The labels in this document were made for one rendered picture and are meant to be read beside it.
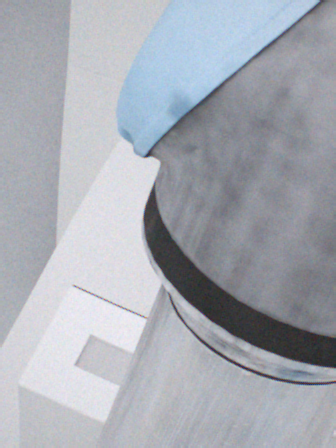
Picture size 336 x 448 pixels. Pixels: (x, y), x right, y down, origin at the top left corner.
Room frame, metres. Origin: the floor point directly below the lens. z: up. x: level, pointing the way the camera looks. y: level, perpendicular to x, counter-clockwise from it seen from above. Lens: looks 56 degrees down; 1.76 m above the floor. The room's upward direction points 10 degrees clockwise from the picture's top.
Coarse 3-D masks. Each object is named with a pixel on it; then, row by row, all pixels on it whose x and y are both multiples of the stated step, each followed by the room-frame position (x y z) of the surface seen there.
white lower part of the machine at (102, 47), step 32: (96, 0) 1.05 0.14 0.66; (128, 0) 1.04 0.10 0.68; (160, 0) 1.03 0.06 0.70; (96, 32) 1.05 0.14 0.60; (128, 32) 1.04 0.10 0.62; (96, 64) 1.05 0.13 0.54; (128, 64) 1.04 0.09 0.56; (96, 96) 1.05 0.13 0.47; (64, 128) 1.06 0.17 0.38; (96, 128) 1.04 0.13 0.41; (64, 160) 1.06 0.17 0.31; (96, 160) 1.04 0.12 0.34; (64, 192) 1.06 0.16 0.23; (64, 224) 1.05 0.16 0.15
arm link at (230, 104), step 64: (192, 0) 0.27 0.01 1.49; (256, 0) 0.27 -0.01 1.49; (320, 0) 0.27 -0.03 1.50; (192, 64) 0.25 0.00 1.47; (256, 64) 0.25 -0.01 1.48; (320, 64) 0.25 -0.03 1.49; (128, 128) 0.26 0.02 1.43; (192, 128) 0.25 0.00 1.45; (256, 128) 0.24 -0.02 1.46; (320, 128) 0.24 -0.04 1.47; (192, 192) 0.24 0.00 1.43; (256, 192) 0.23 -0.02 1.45; (320, 192) 0.23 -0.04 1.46; (192, 256) 0.23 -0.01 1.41; (256, 256) 0.22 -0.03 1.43; (320, 256) 0.22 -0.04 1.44; (192, 320) 0.22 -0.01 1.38; (256, 320) 0.21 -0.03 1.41; (320, 320) 0.21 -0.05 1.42; (128, 384) 0.22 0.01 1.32; (192, 384) 0.21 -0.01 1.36; (256, 384) 0.21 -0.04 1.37; (320, 384) 0.21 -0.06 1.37
